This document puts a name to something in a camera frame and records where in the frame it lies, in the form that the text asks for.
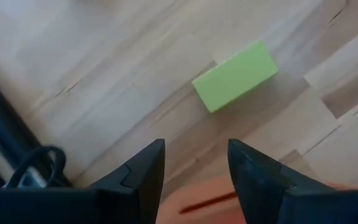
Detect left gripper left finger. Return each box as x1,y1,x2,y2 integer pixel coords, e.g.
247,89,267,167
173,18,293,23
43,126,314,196
0,138,167,224

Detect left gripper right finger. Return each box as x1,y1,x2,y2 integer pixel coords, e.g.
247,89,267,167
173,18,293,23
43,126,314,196
227,138,358,224

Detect large green block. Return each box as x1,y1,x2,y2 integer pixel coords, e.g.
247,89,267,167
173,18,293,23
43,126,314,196
191,40,279,114

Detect orange plastic bin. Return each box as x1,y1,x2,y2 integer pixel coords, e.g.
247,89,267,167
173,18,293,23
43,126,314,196
155,172,357,224

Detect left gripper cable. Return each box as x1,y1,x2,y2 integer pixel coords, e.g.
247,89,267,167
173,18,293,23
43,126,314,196
2,144,68,189

